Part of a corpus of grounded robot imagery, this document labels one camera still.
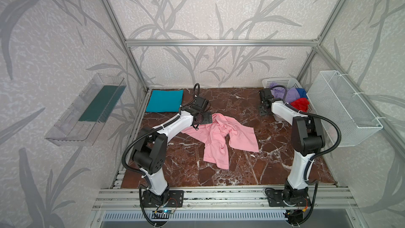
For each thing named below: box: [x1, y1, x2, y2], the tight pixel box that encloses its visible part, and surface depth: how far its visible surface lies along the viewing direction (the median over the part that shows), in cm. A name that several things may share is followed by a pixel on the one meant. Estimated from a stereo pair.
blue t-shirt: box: [295, 87, 308, 100], surface depth 109 cm
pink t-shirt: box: [180, 112, 260, 170], surface depth 93 cm
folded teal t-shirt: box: [146, 89, 184, 113], surface depth 115 cm
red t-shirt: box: [290, 97, 310, 113], surface depth 100 cm
